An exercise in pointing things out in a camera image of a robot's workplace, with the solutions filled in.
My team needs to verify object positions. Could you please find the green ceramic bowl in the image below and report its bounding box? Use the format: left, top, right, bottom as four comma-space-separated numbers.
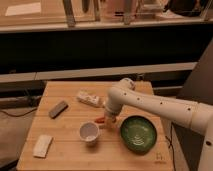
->
120, 115, 157, 154

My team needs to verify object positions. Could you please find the white sponge pad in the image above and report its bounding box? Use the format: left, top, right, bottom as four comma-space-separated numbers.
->
33, 135, 53, 158

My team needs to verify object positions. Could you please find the black floor cable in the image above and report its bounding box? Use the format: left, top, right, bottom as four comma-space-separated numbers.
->
0, 89, 40, 118

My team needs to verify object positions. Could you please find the black cable right side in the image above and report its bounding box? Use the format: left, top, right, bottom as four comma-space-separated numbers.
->
165, 125, 177, 168

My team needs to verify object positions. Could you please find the grey rectangular block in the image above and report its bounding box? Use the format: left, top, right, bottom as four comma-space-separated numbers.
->
49, 101, 68, 119

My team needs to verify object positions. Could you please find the red orange pepper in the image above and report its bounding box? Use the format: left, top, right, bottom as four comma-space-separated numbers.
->
95, 117, 105, 124

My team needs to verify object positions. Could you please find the white ceramic cup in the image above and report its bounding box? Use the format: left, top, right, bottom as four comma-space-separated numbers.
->
79, 122, 99, 146

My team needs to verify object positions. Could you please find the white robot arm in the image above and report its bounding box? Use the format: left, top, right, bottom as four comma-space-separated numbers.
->
105, 78, 213, 171

